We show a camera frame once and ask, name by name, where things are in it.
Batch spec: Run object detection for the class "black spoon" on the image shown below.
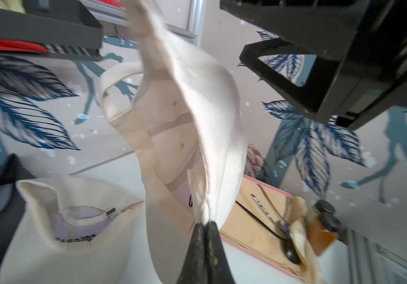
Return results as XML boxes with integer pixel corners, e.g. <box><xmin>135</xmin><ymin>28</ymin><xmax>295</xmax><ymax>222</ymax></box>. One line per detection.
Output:
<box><xmin>235</xmin><ymin>201</ymin><xmax>301</xmax><ymax>265</ymax></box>

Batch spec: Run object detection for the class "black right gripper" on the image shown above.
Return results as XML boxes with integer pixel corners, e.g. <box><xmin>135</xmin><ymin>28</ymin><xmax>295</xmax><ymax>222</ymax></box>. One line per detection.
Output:
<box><xmin>220</xmin><ymin>1</ymin><xmax>407</xmax><ymax>130</ymax></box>

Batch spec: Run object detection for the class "black wall basket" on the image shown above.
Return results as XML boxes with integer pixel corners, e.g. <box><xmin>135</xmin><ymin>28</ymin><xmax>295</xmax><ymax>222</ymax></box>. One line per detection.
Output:
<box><xmin>0</xmin><ymin>1</ymin><xmax>104</xmax><ymax>62</ymax></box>

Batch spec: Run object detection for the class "pink plastic tray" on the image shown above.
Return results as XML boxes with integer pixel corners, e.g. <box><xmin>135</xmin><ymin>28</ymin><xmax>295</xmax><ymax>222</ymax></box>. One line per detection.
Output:
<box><xmin>220</xmin><ymin>176</ymin><xmax>312</xmax><ymax>284</ymax></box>

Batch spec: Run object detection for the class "amber spice jar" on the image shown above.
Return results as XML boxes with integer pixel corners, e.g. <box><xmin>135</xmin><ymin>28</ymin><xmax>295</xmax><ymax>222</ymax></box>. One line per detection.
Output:
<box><xmin>304</xmin><ymin>200</ymin><xmax>341</xmax><ymax>256</ymax></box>

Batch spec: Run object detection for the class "cream baseball cap rear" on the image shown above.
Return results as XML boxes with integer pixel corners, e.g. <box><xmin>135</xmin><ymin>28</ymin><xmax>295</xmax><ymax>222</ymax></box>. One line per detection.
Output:
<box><xmin>0</xmin><ymin>176</ymin><xmax>143</xmax><ymax>284</ymax></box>

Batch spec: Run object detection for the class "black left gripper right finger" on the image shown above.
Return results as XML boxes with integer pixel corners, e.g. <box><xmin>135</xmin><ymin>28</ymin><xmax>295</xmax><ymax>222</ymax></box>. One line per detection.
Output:
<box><xmin>205</xmin><ymin>221</ymin><xmax>235</xmax><ymax>284</ymax></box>

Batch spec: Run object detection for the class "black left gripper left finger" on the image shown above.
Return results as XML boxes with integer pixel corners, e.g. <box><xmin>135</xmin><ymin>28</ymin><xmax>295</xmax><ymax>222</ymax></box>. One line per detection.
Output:
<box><xmin>177</xmin><ymin>223</ymin><xmax>208</xmax><ymax>284</ymax></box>

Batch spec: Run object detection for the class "cream Colorado baseball cap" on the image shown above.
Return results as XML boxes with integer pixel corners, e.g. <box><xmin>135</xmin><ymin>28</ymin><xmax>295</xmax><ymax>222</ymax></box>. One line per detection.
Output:
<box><xmin>98</xmin><ymin>1</ymin><xmax>247</xmax><ymax>284</ymax></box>

